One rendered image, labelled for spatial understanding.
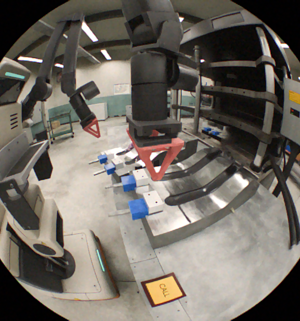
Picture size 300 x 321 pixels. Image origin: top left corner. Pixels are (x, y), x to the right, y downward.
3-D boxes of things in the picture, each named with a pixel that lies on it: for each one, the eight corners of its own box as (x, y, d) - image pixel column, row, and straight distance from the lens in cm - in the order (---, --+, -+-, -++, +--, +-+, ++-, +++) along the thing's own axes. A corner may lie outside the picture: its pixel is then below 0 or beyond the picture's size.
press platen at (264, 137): (265, 166, 83) (274, 137, 79) (169, 116, 168) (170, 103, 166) (284, 151, 163) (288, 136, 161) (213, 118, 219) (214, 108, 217)
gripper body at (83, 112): (94, 114, 60) (86, 101, 59) (95, 117, 50) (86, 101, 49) (83, 122, 60) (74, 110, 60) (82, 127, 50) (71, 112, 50)
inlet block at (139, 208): (111, 228, 33) (106, 215, 28) (109, 213, 36) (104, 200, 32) (162, 217, 34) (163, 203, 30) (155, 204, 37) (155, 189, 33)
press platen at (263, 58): (279, 84, 82) (275, 55, 89) (170, 81, 167) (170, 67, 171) (292, 109, 161) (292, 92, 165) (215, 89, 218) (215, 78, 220)
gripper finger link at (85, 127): (104, 130, 58) (94, 112, 56) (107, 134, 51) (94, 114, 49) (92, 138, 58) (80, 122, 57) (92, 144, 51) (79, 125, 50)
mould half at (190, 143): (120, 186, 53) (116, 163, 47) (102, 161, 74) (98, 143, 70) (196, 155, 81) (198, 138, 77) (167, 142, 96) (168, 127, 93)
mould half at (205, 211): (152, 249, 36) (154, 225, 24) (130, 189, 51) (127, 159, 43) (254, 194, 65) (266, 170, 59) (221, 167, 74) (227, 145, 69)
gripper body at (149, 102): (157, 121, 27) (156, 87, 27) (183, 135, 18) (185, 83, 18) (126, 124, 26) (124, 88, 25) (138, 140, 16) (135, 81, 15)
